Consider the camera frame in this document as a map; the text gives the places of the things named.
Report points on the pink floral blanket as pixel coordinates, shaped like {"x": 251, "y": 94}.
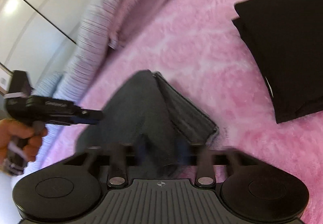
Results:
{"x": 201, "y": 49}

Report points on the grey ribbed pillow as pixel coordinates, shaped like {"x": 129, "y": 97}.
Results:
{"x": 50, "y": 85}

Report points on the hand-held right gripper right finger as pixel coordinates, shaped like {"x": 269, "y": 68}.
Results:
{"x": 205, "y": 160}

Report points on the lilac ribbed quilt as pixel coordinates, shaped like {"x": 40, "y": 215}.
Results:
{"x": 88, "y": 37}

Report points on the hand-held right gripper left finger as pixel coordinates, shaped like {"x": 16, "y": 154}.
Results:
{"x": 118, "y": 160}

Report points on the dark grey jeans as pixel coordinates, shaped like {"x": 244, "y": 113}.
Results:
{"x": 141, "y": 112}

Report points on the person's left hand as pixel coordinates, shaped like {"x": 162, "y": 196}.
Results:
{"x": 15, "y": 130}

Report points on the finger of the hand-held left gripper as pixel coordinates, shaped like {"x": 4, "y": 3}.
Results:
{"x": 92, "y": 114}

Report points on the white wardrobe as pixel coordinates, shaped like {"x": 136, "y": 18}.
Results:
{"x": 37, "y": 11}

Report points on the black garment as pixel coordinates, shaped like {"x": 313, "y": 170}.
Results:
{"x": 290, "y": 62}

